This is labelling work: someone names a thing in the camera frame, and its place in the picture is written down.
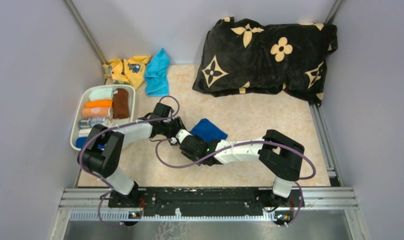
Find dark blue towel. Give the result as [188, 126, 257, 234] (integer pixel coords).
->
[190, 118, 228, 143]

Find light blue towel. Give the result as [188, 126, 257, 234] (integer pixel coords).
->
[144, 48, 170, 97]

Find brown towel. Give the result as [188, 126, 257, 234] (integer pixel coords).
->
[112, 88, 130, 119]

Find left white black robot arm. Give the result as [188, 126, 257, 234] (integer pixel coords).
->
[77, 102, 185, 207]

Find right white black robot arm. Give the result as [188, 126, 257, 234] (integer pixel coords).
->
[176, 129, 305, 206]

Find white plastic basket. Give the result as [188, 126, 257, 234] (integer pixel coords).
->
[70, 84, 135, 151]

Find orange rolled towel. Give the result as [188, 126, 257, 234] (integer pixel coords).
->
[84, 99, 113, 108]

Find yellow printed cloth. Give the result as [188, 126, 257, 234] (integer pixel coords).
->
[103, 55, 151, 90]

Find mint green rolled towel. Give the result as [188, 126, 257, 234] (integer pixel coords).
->
[88, 87, 113, 102]

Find salmon rolled towel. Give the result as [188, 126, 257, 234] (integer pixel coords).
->
[81, 107, 114, 119]

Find black blanket with beige flowers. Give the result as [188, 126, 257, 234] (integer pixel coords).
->
[192, 17, 338, 106]

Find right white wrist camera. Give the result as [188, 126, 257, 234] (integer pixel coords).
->
[175, 129, 192, 145]

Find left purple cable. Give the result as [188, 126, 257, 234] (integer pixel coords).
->
[78, 95, 181, 229]

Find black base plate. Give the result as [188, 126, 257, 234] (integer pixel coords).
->
[107, 187, 305, 217]

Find aluminium frame rail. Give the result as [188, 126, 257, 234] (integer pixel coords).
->
[50, 186, 367, 240]

